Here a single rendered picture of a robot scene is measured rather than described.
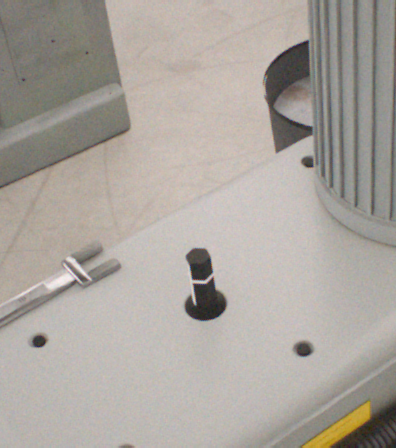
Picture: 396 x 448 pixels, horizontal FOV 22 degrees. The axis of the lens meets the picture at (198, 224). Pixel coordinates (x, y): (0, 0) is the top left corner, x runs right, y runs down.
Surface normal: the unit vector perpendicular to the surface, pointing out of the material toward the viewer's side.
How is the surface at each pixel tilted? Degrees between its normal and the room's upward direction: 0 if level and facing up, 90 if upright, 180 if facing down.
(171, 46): 0
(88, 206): 0
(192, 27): 0
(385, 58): 90
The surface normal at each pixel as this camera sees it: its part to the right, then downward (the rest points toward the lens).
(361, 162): -0.66, 0.58
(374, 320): -0.02, -0.62
